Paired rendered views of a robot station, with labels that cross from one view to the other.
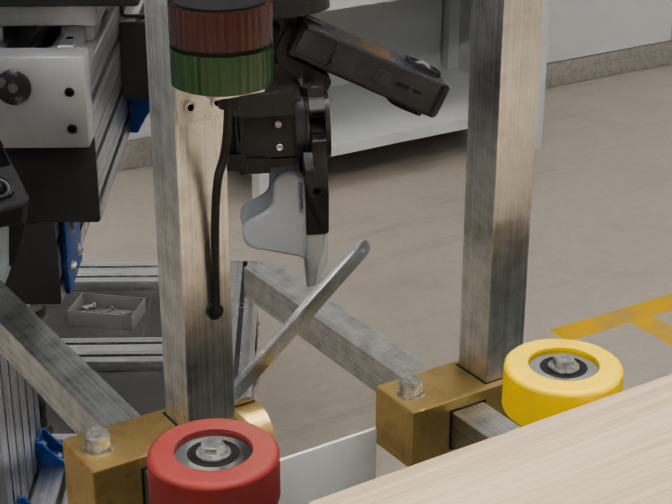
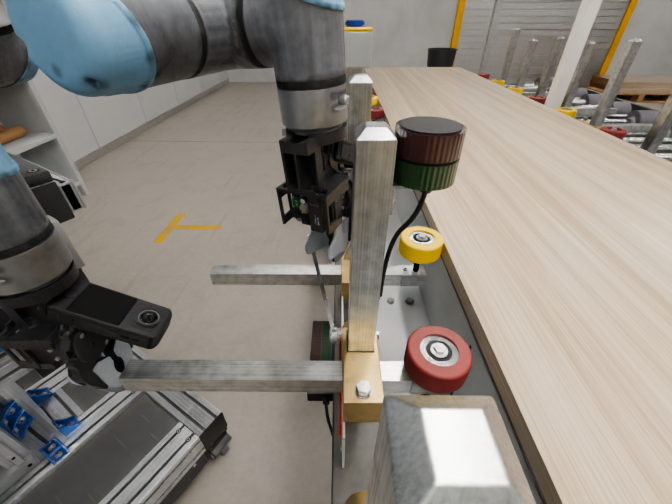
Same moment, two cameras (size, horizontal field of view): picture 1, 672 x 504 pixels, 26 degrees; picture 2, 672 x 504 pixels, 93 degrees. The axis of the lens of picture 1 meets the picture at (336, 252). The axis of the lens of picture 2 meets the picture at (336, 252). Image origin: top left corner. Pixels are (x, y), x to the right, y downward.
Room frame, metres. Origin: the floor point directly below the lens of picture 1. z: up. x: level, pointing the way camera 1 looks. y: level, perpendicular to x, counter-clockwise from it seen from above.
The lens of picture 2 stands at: (0.73, 0.35, 1.24)
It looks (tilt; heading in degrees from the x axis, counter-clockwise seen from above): 37 degrees down; 303
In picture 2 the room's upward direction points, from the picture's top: straight up
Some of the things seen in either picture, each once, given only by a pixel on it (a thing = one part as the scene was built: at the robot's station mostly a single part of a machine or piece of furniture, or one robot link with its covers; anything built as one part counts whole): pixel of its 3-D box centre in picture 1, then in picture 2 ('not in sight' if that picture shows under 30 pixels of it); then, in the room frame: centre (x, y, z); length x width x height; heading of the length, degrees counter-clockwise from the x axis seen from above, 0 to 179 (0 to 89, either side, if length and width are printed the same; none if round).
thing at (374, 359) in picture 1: (393, 374); (318, 275); (1.03, -0.05, 0.81); 0.44 x 0.03 x 0.04; 33
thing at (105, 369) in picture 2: not in sight; (93, 378); (1.12, 0.33, 0.86); 0.06 x 0.03 x 0.09; 33
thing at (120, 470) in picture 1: (173, 460); (362, 365); (0.84, 0.11, 0.85); 0.14 x 0.06 x 0.05; 123
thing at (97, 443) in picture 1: (97, 440); (363, 388); (0.82, 0.15, 0.88); 0.02 x 0.02 x 0.01
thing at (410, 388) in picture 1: (410, 386); not in sight; (0.95, -0.06, 0.84); 0.02 x 0.02 x 0.01
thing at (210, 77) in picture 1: (222, 62); (423, 165); (0.82, 0.07, 1.13); 0.06 x 0.06 x 0.02
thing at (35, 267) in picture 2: not in sight; (18, 261); (1.13, 0.32, 1.05); 0.08 x 0.08 x 0.05
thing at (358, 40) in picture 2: not in sight; (354, 48); (1.13, -0.34, 1.18); 0.07 x 0.07 x 0.08; 33
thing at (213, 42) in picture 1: (220, 20); (428, 138); (0.82, 0.07, 1.15); 0.06 x 0.06 x 0.02
